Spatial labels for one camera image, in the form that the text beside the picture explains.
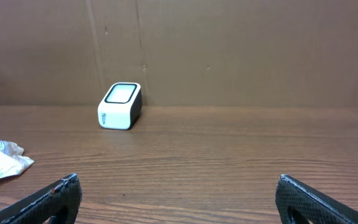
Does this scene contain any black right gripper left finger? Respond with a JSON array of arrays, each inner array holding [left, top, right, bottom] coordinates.
[[0, 173, 82, 224]]

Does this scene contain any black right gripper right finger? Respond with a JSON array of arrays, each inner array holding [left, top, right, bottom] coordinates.
[[275, 174, 358, 224]]

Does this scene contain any beige paper bag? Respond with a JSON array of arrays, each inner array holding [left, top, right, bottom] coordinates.
[[0, 140, 34, 179]]

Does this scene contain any white barcode scanner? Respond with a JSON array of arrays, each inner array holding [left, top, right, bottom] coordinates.
[[98, 82, 142, 130]]

